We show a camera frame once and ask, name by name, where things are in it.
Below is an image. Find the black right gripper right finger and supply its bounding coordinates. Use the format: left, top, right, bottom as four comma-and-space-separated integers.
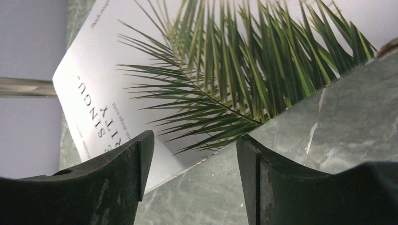
236, 135, 398, 225

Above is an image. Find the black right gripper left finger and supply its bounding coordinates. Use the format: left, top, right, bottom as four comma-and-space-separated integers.
0, 130, 154, 225

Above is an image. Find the white palm leaf book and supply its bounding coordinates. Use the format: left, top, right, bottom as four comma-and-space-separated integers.
53, 0, 398, 189

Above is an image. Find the white two-tier shelf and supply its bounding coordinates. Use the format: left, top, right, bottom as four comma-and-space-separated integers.
0, 77, 57, 98

